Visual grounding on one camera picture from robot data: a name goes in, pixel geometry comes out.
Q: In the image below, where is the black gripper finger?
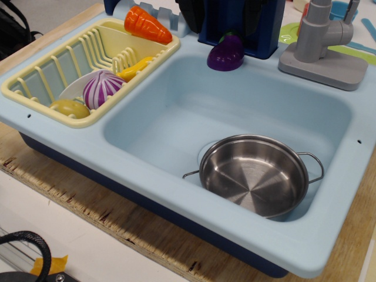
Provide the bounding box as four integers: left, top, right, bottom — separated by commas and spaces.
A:
175, 0, 205, 33
243, 0, 268, 36

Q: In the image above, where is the purple toy eggplant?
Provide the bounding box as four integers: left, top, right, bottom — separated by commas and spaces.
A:
207, 32, 245, 72

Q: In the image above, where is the stainless steel pot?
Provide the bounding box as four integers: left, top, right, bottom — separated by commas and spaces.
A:
182, 134, 325, 221

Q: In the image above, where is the dark blue plastic box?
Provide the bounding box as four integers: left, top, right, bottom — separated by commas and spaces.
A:
199, 1, 285, 59

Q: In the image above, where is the green toy plate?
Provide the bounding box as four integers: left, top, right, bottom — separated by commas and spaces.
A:
279, 22, 375, 65

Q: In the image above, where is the orange toy carrot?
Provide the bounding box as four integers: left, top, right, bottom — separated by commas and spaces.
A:
124, 6, 173, 45

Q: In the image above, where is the grey toy faucet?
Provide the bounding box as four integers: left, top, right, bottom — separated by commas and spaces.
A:
278, 1, 368, 91

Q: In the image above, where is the blue toy bowl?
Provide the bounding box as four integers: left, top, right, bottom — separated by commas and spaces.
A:
329, 0, 360, 23

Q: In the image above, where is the yellow toy banana pepper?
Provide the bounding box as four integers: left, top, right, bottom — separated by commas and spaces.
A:
116, 56, 153, 82

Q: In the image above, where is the purple white toy onion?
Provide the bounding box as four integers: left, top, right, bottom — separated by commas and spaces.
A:
82, 70, 126, 110

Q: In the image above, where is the light blue toy utensil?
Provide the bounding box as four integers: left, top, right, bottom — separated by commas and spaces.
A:
347, 18, 375, 55

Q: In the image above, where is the white toy plate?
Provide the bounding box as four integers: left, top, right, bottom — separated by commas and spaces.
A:
59, 72, 97, 100

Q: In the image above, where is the cream plastic dish rack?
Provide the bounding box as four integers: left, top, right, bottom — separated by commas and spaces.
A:
1, 18, 180, 128

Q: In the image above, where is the light blue toy sink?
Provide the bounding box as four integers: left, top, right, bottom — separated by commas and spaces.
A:
1, 2, 375, 281

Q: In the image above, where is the yellow toy potato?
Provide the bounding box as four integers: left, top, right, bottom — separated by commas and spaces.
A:
49, 99, 90, 119

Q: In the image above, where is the black backpack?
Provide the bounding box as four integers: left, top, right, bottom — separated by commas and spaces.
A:
1, 1, 42, 60

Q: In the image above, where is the wooden board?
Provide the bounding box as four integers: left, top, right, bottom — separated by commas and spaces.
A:
0, 3, 376, 282

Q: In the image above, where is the yellow tape piece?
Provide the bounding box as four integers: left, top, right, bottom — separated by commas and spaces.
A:
30, 255, 68, 276

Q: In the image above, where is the black metal base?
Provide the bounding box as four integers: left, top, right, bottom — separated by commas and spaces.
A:
1, 271, 77, 282

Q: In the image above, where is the black braided cable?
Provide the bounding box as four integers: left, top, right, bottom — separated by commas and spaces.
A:
0, 230, 52, 282

